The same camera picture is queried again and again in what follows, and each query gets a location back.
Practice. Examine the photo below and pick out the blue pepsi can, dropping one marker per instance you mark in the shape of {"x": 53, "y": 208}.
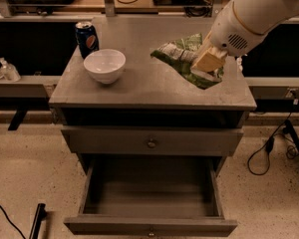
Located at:
{"x": 87, "y": 38}

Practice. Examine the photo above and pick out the black metal floor stand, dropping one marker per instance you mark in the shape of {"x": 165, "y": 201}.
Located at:
{"x": 40, "y": 215}

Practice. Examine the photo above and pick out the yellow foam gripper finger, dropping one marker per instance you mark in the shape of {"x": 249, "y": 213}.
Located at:
{"x": 206, "y": 45}
{"x": 210, "y": 59}

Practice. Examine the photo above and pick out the clear plastic bottle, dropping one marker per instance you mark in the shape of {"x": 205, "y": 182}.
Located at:
{"x": 9, "y": 71}

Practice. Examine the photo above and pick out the grey middle drawer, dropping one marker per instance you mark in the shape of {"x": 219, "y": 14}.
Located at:
{"x": 181, "y": 141}

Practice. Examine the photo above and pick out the white ceramic bowl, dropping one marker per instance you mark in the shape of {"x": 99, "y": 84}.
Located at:
{"x": 105, "y": 66}

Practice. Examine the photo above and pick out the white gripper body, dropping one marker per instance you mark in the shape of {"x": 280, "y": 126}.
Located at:
{"x": 229, "y": 31}

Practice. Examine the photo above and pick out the green jalapeno chip bag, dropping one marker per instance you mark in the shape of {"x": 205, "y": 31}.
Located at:
{"x": 180, "y": 54}

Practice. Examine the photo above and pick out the small white pump bottle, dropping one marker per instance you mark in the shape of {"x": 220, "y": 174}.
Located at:
{"x": 239, "y": 62}

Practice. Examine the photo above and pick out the open grey bottom drawer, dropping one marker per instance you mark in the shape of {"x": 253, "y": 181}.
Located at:
{"x": 151, "y": 196}

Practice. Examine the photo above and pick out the grey drawer cabinet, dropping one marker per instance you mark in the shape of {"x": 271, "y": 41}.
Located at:
{"x": 150, "y": 92}

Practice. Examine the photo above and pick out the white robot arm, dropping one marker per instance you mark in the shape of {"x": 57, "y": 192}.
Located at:
{"x": 262, "y": 16}

